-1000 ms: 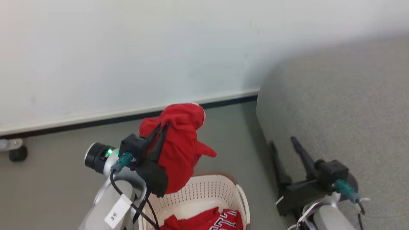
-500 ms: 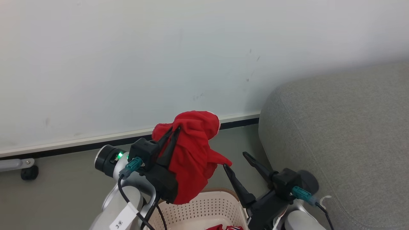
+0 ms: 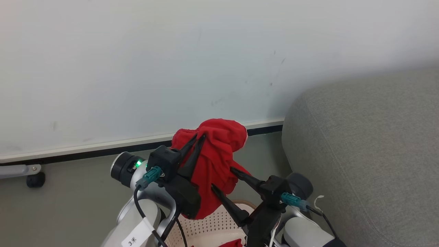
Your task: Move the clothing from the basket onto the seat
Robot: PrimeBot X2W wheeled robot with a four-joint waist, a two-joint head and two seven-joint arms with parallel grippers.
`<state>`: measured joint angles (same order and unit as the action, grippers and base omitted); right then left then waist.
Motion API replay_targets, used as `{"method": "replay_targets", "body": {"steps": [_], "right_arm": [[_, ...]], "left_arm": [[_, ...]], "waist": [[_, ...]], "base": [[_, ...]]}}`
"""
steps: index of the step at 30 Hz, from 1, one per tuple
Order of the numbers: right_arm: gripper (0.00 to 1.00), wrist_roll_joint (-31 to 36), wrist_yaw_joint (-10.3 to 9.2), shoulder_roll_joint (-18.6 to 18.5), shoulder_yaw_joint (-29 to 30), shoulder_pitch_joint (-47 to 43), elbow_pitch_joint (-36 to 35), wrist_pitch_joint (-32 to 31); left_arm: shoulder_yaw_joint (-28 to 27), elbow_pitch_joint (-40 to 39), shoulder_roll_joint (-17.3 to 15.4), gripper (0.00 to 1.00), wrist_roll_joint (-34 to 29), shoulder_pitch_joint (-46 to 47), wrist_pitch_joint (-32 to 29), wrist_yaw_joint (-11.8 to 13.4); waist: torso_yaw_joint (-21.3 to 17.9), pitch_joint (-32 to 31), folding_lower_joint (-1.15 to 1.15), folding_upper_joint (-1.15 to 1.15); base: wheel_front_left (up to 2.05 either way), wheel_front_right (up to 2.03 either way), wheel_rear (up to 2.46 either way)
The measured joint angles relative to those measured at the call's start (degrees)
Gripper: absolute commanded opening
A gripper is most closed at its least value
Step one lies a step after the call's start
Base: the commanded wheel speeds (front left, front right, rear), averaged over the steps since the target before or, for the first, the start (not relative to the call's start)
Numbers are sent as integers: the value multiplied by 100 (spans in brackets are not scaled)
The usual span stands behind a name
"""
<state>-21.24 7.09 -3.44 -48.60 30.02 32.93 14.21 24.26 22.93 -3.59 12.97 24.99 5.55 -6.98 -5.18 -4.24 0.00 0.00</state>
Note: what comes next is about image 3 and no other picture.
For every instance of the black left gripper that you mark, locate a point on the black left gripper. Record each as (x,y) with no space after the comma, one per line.
(187,199)

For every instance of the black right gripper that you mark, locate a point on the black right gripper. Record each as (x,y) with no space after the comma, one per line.
(259,228)

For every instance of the red basketball jersey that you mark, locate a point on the red basketball jersey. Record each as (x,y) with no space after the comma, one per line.
(219,151)

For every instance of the white perforated laundry basket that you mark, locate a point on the white perforated laundry basket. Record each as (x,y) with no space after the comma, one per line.
(209,228)

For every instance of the red garment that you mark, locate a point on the red garment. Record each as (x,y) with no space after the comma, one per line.
(233,244)

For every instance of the white and black baseboard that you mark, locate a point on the white and black baseboard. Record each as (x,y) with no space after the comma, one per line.
(103,148)

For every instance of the white paper label tag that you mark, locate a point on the white paper label tag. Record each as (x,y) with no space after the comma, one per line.
(137,236)

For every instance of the grey fabric sofa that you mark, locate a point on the grey fabric sofa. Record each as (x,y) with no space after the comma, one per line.
(370,154)

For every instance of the black caster wheel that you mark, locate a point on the black caster wheel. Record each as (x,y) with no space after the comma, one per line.
(36,179)

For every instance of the grey metal cart leg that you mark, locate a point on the grey metal cart leg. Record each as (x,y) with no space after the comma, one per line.
(15,171)

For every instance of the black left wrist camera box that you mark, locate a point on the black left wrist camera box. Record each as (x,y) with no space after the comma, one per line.
(164,158)

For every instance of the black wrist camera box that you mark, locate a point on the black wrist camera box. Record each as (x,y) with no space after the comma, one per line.
(274,188)
(164,158)

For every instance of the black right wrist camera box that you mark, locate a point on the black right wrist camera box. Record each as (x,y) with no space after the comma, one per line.
(274,188)

